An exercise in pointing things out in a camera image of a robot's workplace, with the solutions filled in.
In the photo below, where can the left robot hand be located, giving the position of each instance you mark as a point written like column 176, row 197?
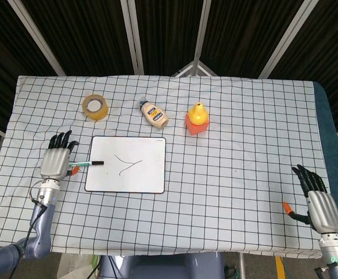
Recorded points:
column 55, row 162

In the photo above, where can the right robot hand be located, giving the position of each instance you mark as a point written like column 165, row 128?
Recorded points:
column 321, row 207

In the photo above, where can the green marker pen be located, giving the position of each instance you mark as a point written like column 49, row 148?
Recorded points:
column 84, row 163

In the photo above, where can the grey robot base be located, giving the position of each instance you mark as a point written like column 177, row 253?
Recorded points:
column 163, row 266

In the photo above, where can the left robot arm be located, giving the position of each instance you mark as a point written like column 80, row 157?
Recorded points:
column 38, row 226

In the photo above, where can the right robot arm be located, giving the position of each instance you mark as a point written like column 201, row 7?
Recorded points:
column 336, row 257

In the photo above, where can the yellow tape roll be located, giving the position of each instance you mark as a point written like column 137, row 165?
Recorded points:
column 95, row 109

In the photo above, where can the white drawing board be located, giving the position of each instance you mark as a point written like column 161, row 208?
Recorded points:
column 127, row 164

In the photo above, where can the mayonnaise squeeze bottle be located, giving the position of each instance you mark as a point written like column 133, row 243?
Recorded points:
column 154, row 113

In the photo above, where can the white checkered tablecloth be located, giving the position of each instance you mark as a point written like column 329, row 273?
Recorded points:
column 186, row 209

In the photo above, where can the yellow toy pear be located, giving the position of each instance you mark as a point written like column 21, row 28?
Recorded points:
column 198, row 113

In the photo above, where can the white folding screen frame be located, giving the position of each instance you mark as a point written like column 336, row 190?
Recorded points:
column 134, row 35

